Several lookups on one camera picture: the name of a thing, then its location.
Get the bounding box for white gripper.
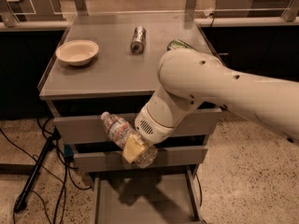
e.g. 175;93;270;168
122;106;174;163

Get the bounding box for clear plastic water bottle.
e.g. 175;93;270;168
101;112;158;168

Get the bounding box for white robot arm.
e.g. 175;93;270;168
135;49;299;145

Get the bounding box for middle grey drawer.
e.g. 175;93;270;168
74;146;207;173

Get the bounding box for grey drawer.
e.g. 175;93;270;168
74;146;207;173
53;108;221;145
91;166;206;224

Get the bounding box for top grey drawer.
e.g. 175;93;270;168
53;108;221;145

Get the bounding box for bottom grey drawer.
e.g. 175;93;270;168
91;166;206;224

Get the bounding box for grey drawer cabinet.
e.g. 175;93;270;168
37;10;235;224

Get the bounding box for blue power box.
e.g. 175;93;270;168
64;145;74;160

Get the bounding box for silver slim can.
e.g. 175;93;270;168
130;26;147;54

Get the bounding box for white paper bowl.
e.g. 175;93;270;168
55;40;99;66

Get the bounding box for green soda can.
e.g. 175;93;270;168
166;39;194;50

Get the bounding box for black stand leg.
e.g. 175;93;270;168
13;129;61;213

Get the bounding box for grey background desk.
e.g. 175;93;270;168
214;0;291;18

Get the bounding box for clear acrylic guard panel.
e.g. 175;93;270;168
1;0;299;27

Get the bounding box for black floor cable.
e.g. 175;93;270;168
0;117;93;224

